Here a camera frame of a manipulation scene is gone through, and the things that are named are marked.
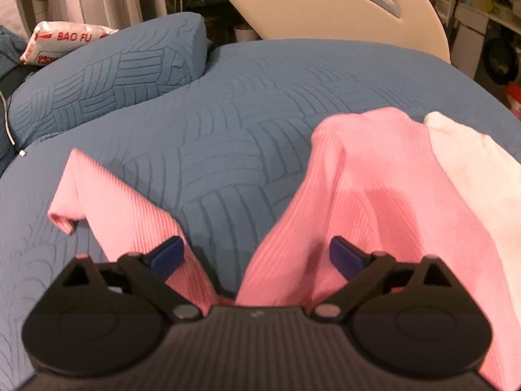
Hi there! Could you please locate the pink and white knit sweater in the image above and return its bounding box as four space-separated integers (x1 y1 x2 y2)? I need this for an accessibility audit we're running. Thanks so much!
47 106 521 391

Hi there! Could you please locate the blue quilted bedspread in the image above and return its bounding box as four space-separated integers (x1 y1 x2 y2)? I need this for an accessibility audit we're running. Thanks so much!
1 40 520 390

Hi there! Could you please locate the blue quilted pillow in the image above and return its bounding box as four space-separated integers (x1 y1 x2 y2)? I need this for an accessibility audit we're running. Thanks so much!
1 11 209 156

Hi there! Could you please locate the white red printed package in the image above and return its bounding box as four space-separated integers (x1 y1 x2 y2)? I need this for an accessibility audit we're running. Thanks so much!
20 21 118 66

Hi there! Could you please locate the white cable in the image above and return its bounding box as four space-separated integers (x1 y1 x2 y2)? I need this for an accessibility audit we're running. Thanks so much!
0 91 28 158

